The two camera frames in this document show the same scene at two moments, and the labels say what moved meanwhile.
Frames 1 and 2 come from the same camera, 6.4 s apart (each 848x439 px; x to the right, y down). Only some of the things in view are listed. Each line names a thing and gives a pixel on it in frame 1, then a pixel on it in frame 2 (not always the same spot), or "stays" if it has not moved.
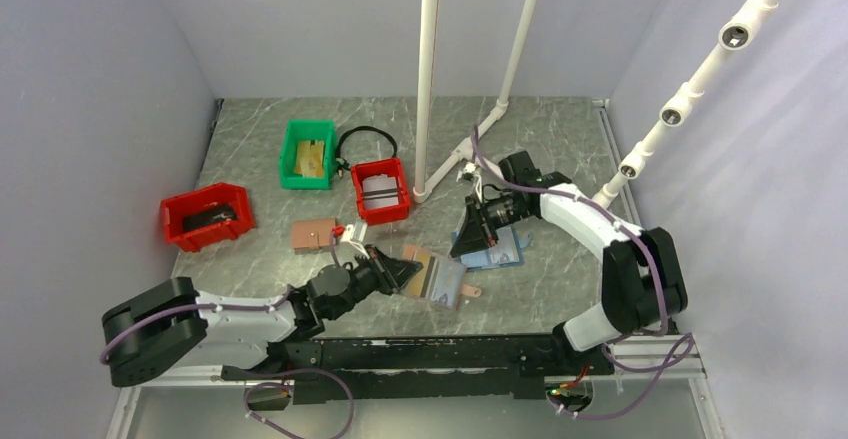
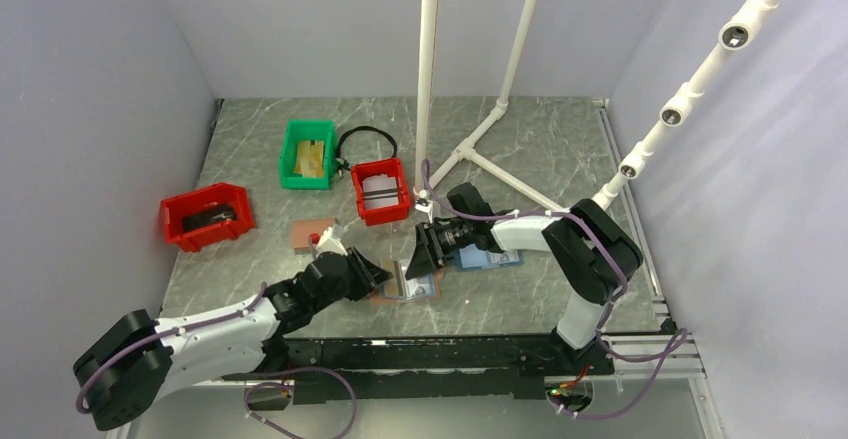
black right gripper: (474, 234) → (428, 254)
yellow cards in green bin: (310, 159) stays
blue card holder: (507, 252) stays
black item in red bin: (209, 216) stays
